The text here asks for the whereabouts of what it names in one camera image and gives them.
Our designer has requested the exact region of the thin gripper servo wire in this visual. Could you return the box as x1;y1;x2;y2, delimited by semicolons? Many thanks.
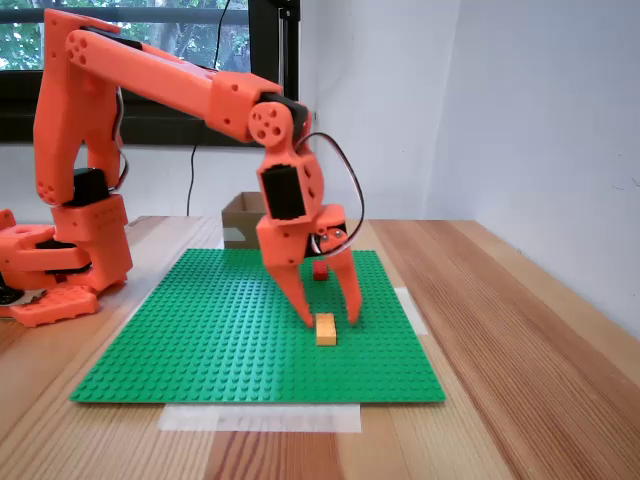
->
297;131;366;256

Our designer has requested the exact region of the black hanging cable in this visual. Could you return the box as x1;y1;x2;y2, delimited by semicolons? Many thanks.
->
187;0;232;217

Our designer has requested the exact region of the black stand pole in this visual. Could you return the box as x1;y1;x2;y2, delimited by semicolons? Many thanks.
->
277;0;302;99

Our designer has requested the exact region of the yellow lego block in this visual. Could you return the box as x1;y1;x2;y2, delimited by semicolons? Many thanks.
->
313;312;338;347

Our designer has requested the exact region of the black window frame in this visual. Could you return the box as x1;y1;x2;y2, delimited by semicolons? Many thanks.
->
0;0;301;149

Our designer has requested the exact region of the green lego baseplate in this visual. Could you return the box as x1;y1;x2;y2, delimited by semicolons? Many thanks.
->
69;248;447;405

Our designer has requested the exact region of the open cardboard box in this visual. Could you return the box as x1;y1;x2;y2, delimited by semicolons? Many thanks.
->
222;191;266;251

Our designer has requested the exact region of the translucent masking tape strip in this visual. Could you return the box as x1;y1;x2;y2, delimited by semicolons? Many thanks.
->
158;402;362;434
394;287;430;336

